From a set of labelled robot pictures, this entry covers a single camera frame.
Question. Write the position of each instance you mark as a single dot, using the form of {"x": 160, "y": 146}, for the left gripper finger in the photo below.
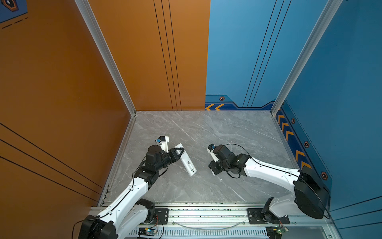
{"x": 177, "y": 150}
{"x": 175, "y": 156}

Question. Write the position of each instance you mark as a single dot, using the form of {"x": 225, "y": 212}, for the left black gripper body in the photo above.
{"x": 164, "y": 162}

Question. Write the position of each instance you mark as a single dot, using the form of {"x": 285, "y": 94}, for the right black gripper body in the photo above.
{"x": 226, "y": 166}

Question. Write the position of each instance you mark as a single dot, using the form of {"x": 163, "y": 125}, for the white remote control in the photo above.
{"x": 188, "y": 164}

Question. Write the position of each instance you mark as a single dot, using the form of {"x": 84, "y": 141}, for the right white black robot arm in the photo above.
{"x": 307, "y": 193}

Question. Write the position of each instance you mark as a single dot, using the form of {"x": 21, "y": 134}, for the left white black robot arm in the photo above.
{"x": 129, "y": 209}

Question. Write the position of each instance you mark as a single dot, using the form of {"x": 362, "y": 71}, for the left circuit board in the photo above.
{"x": 147, "y": 233}

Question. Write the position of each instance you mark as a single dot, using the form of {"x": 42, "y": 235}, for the circuit board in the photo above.
{"x": 147, "y": 233}
{"x": 276, "y": 233}

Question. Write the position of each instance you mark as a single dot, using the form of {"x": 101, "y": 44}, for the right circuit board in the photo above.
{"x": 276, "y": 233}

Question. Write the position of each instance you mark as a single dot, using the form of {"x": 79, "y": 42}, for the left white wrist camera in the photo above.
{"x": 163, "y": 141}

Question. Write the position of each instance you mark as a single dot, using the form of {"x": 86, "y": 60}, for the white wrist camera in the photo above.
{"x": 211, "y": 148}
{"x": 163, "y": 141}

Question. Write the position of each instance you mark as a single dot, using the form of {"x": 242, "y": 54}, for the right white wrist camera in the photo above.
{"x": 211, "y": 148}

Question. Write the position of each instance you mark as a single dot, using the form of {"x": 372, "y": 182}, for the aluminium front rail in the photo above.
{"x": 226, "y": 221}

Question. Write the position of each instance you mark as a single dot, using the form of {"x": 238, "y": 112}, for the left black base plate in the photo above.
{"x": 161, "y": 215}

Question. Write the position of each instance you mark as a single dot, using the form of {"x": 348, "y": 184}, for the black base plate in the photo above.
{"x": 262, "y": 216}
{"x": 161, "y": 215}

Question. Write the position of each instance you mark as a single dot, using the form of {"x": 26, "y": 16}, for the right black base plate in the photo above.
{"x": 262, "y": 216}

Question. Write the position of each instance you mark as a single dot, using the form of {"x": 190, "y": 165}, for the left aluminium corner post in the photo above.
{"x": 100, "y": 41}

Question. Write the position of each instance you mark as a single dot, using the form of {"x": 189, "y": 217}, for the aluminium corner post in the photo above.
{"x": 100, "y": 41}
{"x": 314, "y": 38}

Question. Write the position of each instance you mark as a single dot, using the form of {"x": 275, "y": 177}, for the right aluminium corner post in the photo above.
{"x": 314, "y": 38}

